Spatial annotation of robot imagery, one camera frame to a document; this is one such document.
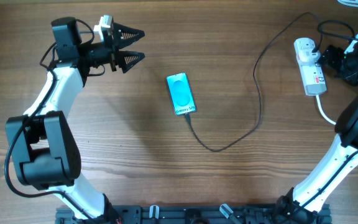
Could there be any white charger plug adapter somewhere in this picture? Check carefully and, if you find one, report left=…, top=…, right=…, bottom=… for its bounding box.
left=296, top=50, right=321, bottom=66

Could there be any white power strip cord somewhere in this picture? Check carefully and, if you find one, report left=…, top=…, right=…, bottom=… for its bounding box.
left=314, top=0, right=358, bottom=126

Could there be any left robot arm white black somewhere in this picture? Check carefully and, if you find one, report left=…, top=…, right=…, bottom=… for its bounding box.
left=4, top=15, right=145, bottom=223

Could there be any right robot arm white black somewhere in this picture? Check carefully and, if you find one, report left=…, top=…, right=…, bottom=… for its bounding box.
left=271, top=33, right=358, bottom=223

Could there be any white power strip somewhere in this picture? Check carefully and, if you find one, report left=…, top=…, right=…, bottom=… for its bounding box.
left=293, top=37, right=327, bottom=96

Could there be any Galaxy smartphone with teal screen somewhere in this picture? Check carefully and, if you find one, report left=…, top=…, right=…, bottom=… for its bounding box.
left=166, top=73, right=196, bottom=116

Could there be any black USB charging cable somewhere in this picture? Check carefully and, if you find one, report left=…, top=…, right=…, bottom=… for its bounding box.
left=183, top=11, right=324, bottom=153

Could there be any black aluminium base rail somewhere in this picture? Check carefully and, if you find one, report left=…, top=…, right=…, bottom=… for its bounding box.
left=55, top=203, right=332, bottom=224

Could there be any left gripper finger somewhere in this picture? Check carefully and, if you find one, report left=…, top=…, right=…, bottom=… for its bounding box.
left=114, top=22, right=145, bottom=49
left=116, top=51, right=145, bottom=73

